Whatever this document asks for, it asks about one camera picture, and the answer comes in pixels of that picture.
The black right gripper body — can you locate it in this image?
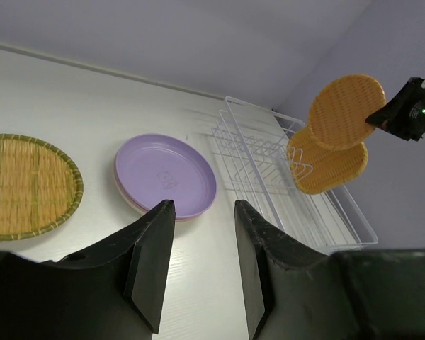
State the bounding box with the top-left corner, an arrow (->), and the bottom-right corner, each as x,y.
385,77 -> 425,141

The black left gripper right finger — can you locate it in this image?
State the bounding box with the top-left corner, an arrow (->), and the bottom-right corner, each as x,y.
234,200 -> 425,339

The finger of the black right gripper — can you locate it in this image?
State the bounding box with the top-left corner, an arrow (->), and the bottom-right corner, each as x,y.
365,97 -> 399,132

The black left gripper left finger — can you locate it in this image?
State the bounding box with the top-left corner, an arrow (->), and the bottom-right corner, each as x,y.
0,200 -> 176,339

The small round woven plate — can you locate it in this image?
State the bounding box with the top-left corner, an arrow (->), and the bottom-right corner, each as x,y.
307,74 -> 386,151

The large square woven tray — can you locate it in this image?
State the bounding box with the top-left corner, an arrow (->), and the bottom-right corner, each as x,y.
286,127 -> 368,195

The pink plastic plate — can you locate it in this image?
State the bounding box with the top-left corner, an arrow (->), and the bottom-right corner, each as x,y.
113,163 -> 217,220

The cream plastic plate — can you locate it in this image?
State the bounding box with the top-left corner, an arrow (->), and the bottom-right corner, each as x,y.
114,177 -> 148,215

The purple plastic plate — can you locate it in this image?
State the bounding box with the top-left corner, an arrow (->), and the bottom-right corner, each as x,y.
114,133 -> 217,220

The green rimmed woven bamboo plate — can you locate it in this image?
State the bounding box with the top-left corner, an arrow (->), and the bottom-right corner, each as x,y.
0,133 -> 84,242

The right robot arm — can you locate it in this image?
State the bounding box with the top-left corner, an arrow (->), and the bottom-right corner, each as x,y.
365,77 -> 425,141

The white wire dish rack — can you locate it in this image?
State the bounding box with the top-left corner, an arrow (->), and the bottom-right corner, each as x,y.
183,95 -> 379,254

